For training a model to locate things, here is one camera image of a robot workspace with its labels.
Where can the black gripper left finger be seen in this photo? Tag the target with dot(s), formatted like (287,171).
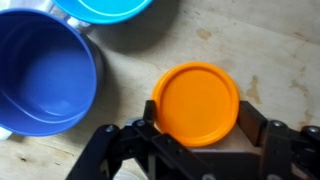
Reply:
(149,111)

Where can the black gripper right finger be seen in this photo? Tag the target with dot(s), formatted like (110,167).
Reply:
(251,122)

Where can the orange plastic lid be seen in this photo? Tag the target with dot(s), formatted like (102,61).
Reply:
(197,103)

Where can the dark blue plastic cup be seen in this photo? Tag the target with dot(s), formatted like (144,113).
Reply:
(49,74)

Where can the light blue plastic bowl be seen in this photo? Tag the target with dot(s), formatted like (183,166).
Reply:
(102,11)

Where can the small white crumpled cloth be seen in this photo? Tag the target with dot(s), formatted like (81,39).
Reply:
(80,26)

